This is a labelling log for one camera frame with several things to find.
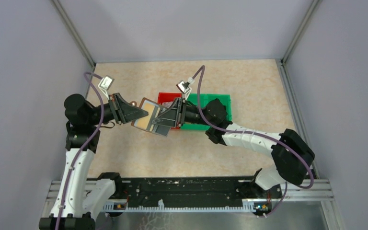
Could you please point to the green bin with gold cards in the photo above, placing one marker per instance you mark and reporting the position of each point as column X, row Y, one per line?
column 196, row 127

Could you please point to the green bin with black cards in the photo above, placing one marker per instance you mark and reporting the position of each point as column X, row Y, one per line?
column 225, row 99

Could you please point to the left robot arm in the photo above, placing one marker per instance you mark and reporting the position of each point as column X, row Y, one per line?
column 73, row 208

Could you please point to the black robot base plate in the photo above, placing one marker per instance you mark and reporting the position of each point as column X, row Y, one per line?
column 198, row 192

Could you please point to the aluminium frame rail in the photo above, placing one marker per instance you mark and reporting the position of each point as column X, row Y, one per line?
column 321, row 191

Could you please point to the red plastic bin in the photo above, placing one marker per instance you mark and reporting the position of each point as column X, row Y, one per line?
column 167, row 97

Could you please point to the brown leather card holder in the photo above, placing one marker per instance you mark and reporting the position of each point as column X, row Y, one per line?
column 146, row 100

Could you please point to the silver VIP card pile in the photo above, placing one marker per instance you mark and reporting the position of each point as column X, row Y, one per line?
column 167, row 104

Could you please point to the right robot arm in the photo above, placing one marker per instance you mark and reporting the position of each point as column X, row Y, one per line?
column 291, row 155

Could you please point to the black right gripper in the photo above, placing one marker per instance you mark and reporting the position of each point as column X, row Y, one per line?
column 171, row 117

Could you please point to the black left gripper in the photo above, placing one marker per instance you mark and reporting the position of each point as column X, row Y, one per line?
column 124, row 111

